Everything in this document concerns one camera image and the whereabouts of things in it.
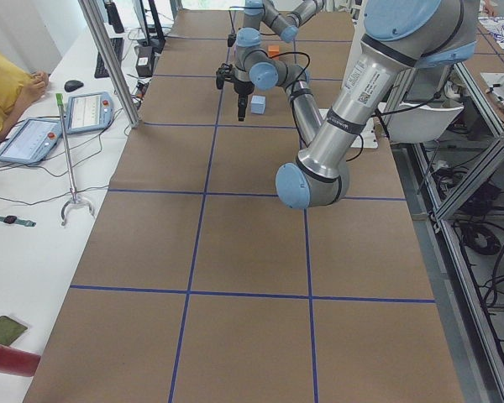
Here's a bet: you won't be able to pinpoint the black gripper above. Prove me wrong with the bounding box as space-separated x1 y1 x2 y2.
234 76 255 122

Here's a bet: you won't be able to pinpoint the light blue foam block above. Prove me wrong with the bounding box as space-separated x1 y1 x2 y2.
250 95 266 114

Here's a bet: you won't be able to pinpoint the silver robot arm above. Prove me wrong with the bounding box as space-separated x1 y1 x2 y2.
227 0 324 48
231 0 480 210

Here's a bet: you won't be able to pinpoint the orange foam block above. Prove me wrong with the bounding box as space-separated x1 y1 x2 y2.
267 44 281 60

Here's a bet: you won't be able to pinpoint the person's clasped hands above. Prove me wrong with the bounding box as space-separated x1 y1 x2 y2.
27 71 49 100

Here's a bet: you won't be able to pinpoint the black keyboard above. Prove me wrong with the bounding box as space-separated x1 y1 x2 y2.
93 36 125 80

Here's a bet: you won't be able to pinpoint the far blue teach pendant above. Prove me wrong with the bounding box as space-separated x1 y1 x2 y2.
66 92 113 134

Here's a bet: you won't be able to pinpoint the blue teach pendant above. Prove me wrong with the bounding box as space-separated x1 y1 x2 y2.
0 118 62 164
66 92 113 134

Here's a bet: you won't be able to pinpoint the black computer mouse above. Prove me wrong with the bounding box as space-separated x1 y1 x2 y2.
64 80 84 92

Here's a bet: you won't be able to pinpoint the near blue teach pendant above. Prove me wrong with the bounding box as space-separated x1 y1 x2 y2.
0 118 62 164

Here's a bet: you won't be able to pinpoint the person in yellow shirt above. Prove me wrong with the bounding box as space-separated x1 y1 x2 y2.
0 53 39 141

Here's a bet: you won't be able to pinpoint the red water bottle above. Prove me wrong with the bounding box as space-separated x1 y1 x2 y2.
0 344 41 377

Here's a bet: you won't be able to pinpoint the aluminium frame post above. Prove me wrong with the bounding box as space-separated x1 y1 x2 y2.
78 0 139 128

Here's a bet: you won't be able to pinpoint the green handled reacher grabber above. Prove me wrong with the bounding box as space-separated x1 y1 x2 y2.
55 93 96 227

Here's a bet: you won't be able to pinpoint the green strap smartwatch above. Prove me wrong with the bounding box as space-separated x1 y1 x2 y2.
0 215 36 228

